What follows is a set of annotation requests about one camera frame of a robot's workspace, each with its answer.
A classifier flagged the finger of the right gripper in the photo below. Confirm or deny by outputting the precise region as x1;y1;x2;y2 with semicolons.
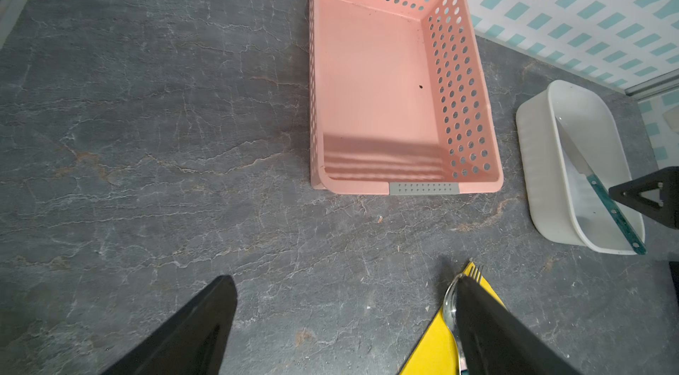
609;166;679;230

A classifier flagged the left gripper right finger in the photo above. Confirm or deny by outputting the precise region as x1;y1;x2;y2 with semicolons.
455;276;578;374

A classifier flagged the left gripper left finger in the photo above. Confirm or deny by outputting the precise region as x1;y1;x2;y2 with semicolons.
104;275;238;374

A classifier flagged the knife with teal handle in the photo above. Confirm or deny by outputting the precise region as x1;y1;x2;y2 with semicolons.
555;119;647;255

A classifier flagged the spoon with teal handle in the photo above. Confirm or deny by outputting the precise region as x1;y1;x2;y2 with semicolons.
441;273;469;375

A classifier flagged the fork with teal handle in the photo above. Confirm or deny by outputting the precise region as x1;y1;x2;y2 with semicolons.
467;265;483;283

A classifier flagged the yellow paper napkin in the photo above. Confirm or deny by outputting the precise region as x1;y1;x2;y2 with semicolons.
401;262;503;374

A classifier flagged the white plastic bin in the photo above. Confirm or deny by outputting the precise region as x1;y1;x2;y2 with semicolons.
516;81;645;255

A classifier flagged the pink plastic basket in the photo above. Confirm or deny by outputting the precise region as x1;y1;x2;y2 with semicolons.
309;0;504;196

